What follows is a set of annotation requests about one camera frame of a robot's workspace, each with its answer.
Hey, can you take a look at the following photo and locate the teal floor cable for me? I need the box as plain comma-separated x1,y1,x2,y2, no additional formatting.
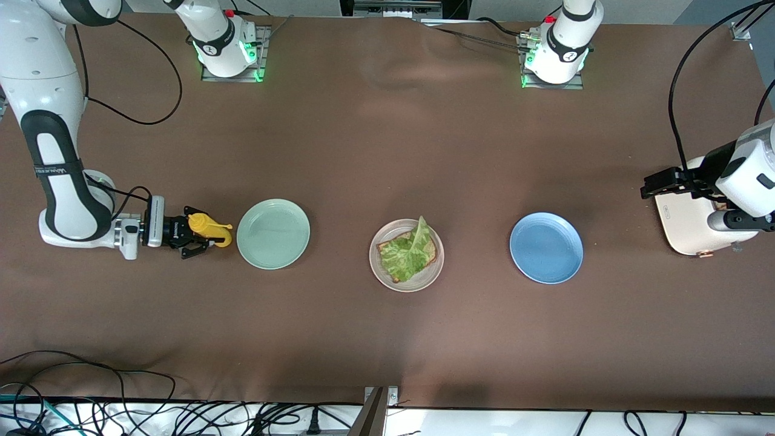
0,394,67,434

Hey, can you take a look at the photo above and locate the white toaster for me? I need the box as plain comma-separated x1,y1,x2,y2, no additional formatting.
654,155,761,259

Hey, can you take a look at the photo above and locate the black base power cable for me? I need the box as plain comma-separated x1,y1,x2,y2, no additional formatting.
421,17,546,52

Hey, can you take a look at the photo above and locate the mint green plate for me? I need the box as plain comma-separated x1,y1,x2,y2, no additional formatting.
236,199,311,270

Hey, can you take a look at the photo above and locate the dark equipment box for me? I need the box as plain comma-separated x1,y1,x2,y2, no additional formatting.
339,0,470,22

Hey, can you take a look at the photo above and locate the yellow mustard squeeze bottle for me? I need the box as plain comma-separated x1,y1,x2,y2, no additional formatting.
187,212,234,249

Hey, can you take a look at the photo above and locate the thin black frame strut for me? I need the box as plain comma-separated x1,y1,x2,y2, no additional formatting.
734,0,775,30

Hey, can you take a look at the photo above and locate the metal table clamp bracket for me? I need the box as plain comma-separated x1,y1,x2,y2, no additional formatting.
348,385,400,436

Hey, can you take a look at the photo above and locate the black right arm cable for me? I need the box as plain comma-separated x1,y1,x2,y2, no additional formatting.
71,18,183,220

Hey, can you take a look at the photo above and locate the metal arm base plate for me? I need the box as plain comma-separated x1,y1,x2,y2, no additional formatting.
519,33,585,90
201,24,271,84

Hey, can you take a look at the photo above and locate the green lettuce leaf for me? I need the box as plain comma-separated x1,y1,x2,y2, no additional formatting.
380,216,432,282

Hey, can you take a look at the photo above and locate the beige plate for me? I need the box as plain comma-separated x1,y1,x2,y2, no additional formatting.
369,219,445,293

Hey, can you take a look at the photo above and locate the thin black base cable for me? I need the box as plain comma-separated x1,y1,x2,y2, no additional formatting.
233,0,295,38

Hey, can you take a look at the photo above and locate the blue plate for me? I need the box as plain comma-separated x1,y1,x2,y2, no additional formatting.
509,212,584,285

